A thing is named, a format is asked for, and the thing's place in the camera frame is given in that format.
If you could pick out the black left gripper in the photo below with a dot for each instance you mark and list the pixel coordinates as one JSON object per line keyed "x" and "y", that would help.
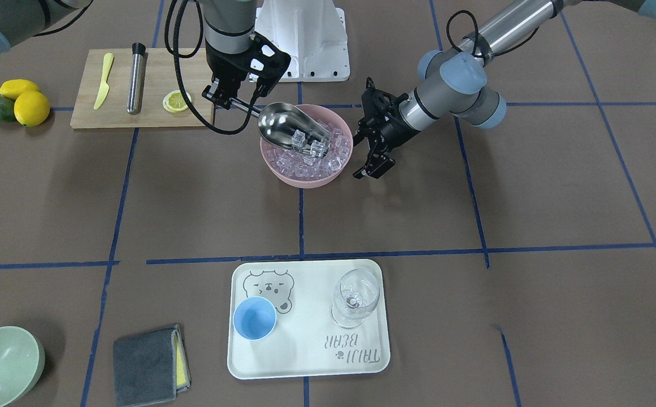
{"x": 391, "y": 132}

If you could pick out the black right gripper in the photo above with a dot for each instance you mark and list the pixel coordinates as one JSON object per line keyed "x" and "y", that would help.
{"x": 226, "y": 70}

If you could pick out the silver metal ice scoop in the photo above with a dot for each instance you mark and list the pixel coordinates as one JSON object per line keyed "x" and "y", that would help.
{"x": 286, "y": 126}

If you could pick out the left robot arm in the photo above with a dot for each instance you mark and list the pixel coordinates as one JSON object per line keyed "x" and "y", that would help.
{"x": 451, "y": 82}

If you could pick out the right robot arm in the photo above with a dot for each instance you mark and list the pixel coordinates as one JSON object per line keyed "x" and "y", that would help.
{"x": 21, "y": 20}

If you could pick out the clear fake ice cubes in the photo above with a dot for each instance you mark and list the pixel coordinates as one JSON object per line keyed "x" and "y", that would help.
{"x": 328, "y": 155}

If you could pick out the blue plastic cup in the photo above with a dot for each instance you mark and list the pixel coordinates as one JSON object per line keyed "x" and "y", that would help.
{"x": 254, "y": 318}

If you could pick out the pink bowl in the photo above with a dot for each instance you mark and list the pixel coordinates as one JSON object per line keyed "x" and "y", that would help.
{"x": 305, "y": 175}

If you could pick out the lemon slice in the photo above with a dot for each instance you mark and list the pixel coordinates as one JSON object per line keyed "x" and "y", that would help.
{"x": 175, "y": 101}

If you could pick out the wooden cutting board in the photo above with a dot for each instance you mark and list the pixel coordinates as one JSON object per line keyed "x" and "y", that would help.
{"x": 160, "y": 80}

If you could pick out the clear wine glass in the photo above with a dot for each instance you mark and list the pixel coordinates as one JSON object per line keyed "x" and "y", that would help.
{"x": 355, "y": 297}

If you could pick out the steel muddler cylinder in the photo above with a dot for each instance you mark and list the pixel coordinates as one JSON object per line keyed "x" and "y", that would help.
{"x": 136, "y": 88}

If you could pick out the yellow plastic knife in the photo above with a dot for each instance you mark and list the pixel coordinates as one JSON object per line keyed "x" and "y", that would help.
{"x": 103, "y": 89}

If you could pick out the white bear print tray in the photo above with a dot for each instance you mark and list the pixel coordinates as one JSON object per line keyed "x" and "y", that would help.
{"x": 306, "y": 341}

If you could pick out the yellow lemon front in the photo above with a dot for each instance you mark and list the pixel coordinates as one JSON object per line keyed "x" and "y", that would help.
{"x": 31, "y": 108}

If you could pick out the yellow lemon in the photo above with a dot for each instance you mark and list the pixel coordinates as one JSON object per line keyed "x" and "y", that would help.
{"x": 12, "y": 89}
{"x": 31, "y": 108}

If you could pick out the yellow lemon back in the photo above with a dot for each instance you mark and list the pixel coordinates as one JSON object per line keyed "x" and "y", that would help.
{"x": 12, "y": 89}

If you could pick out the yellow cloth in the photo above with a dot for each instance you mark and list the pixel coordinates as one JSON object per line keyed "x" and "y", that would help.
{"x": 182, "y": 371}

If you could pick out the grey folded cloth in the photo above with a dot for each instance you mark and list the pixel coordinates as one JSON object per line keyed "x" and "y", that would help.
{"x": 144, "y": 368}

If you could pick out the green bowl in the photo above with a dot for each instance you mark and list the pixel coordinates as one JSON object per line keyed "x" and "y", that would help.
{"x": 22, "y": 361}

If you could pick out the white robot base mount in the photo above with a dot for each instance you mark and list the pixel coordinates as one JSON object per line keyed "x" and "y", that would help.
{"x": 314, "y": 35}

